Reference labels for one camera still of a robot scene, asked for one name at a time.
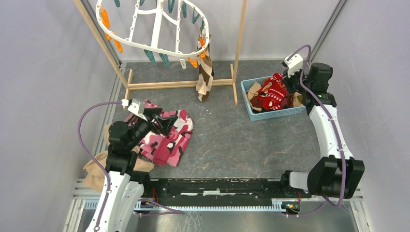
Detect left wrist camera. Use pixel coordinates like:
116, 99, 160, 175
127, 98, 146, 116

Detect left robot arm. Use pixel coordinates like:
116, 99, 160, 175
86, 108, 178, 232

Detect brown tan socks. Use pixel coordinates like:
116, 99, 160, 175
247, 83, 303, 113

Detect beige cloth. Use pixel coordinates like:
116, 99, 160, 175
82, 125, 155, 193

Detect white clip hanger frame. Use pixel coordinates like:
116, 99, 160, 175
95, 0, 211, 59

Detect red white patterned sock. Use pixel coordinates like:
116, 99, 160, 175
257, 73, 290, 111

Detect white clothespin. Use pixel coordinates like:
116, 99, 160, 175
179, 58, 187, 69

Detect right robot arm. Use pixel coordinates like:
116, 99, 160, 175
279, 62, 365, 199

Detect orange clothespin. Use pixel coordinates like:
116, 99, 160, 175
198, 37, 207, 60
188, 57, 198, 68
99, 6, 110, 29

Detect wooden hanger stand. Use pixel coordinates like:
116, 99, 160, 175
73, 0, 248, 106

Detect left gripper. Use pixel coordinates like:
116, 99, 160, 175
127, 107, 177, 149

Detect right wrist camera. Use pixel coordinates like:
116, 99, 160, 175
282, 53, 304, 77

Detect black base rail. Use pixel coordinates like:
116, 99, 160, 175
142, 178, 312, 207

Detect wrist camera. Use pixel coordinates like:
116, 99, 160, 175
127, 98, 146, 116
282, 53, 304, 77

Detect teal clothespin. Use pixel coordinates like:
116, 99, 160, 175
144, 49, 156, 63
159, 53, 170, 66

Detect light blue plastic basket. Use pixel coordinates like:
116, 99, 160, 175
240, 76, 306, 121

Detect pink camouflage cloth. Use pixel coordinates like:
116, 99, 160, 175
133, 100, 193, 167

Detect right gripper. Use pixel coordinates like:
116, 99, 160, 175
281, 65, 312, 95

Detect tan brown striped sock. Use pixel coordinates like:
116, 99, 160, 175
195, 45, 214, 102

